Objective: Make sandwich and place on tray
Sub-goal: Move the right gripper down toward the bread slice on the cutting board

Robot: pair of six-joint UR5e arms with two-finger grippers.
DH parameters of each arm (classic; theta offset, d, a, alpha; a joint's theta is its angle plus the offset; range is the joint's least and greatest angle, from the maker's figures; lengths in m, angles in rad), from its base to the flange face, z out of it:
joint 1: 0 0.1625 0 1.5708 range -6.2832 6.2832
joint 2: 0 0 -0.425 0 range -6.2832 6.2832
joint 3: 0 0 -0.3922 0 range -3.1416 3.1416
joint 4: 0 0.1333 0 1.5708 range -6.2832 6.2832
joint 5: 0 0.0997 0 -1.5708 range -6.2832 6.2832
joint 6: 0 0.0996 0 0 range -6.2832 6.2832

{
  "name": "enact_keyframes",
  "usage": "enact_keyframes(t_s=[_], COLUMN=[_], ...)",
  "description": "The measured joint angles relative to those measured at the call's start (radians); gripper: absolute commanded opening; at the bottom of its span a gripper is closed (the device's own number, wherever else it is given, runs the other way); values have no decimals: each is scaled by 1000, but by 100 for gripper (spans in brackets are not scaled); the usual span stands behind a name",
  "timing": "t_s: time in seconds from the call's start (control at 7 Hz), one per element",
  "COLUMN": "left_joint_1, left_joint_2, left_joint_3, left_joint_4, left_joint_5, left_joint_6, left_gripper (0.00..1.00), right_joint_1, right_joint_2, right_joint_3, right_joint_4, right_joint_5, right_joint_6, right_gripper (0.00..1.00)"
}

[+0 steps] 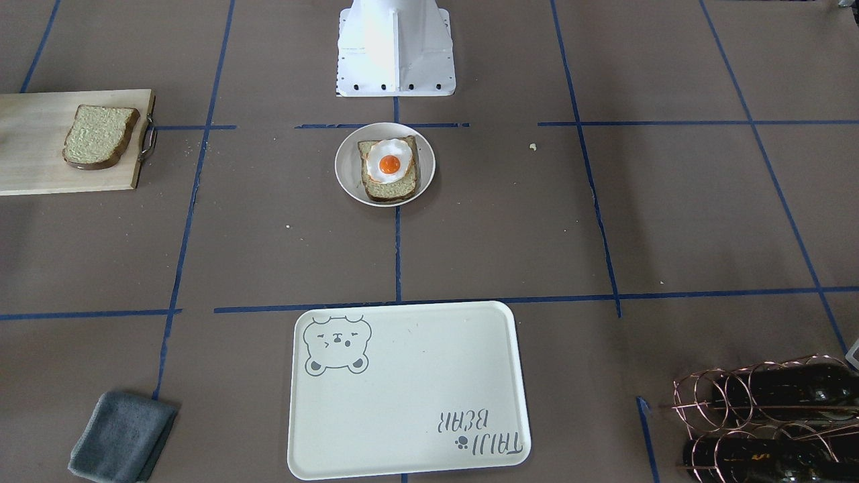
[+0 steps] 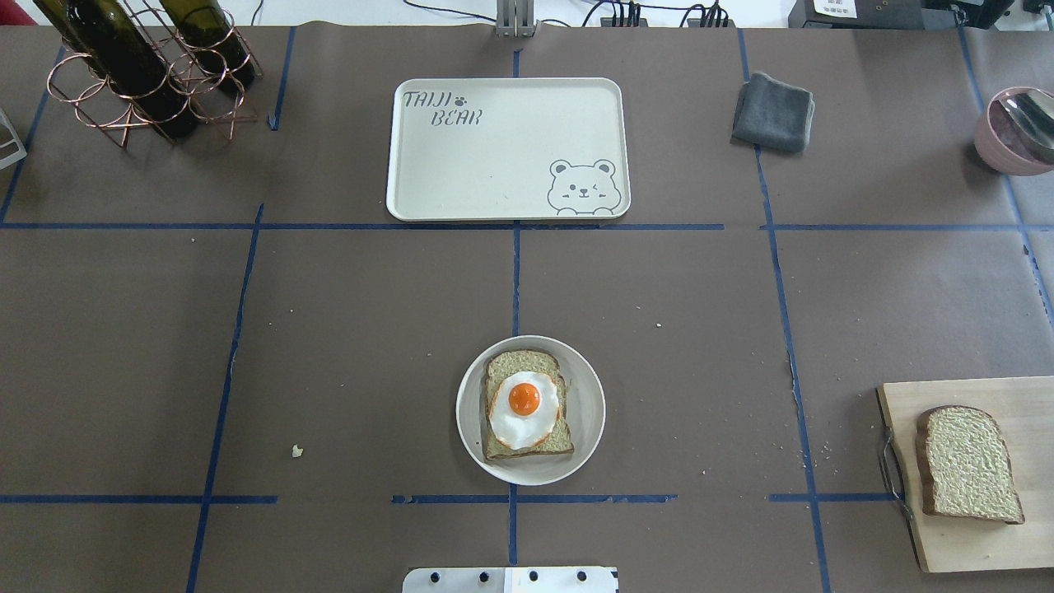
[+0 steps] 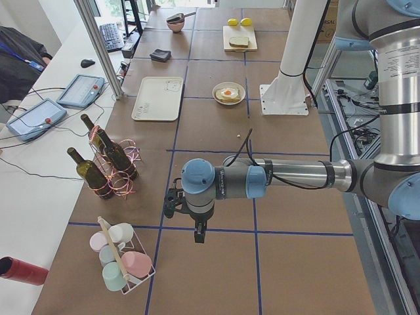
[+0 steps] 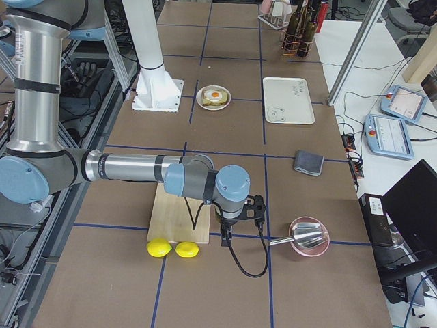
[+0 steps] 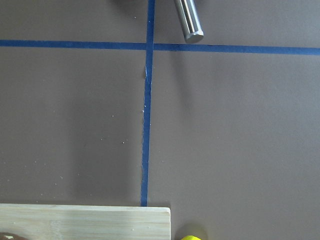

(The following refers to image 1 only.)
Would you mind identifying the wooden cutting board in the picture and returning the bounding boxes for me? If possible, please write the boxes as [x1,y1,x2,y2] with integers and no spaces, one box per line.
[1,89,154,196]

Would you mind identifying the bread slice on plate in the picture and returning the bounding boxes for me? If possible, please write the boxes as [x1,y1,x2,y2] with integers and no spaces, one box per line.
[357,136,419,203]

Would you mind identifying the folded grey cloth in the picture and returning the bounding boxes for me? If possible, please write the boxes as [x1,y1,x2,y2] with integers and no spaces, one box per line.
[68,391,178,482]

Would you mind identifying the fake fried egg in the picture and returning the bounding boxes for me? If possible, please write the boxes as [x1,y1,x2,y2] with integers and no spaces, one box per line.
[365,138,412,184]

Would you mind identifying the copper wire bottle rack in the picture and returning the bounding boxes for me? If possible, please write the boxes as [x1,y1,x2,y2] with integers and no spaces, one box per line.
[668,354,858,482]

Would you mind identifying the white round plate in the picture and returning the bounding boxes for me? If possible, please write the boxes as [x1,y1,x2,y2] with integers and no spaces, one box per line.
[334,123,436,206]

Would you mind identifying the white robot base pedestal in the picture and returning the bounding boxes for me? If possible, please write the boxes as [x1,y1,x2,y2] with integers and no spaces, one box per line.
[336,1,457,97]

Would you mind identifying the dark green wine bottle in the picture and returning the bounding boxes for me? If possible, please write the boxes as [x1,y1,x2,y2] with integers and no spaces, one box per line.
[711,364,858,422]

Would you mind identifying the white bear serving tray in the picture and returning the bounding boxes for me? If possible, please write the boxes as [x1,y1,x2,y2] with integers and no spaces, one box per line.
[287,301,533,480]

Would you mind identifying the brown bread slice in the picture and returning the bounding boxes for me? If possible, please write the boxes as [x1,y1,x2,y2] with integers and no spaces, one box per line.
[62,105,140,170]

